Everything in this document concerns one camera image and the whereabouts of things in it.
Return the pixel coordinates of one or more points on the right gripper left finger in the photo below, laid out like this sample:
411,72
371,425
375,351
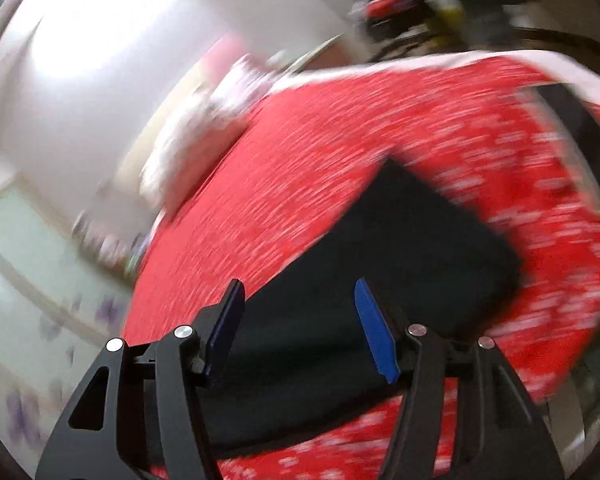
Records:
101,433

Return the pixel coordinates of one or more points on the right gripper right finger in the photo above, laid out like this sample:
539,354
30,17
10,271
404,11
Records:
498,432

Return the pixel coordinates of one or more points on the black pants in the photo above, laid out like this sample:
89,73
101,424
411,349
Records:
300,365

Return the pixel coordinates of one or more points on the floral sliding wardrobe door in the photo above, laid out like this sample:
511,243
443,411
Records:
57,310

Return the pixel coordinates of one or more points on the red floral bedspread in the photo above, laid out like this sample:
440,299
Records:
440,181

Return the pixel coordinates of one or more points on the floral white pillow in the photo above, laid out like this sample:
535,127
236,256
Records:
194,138

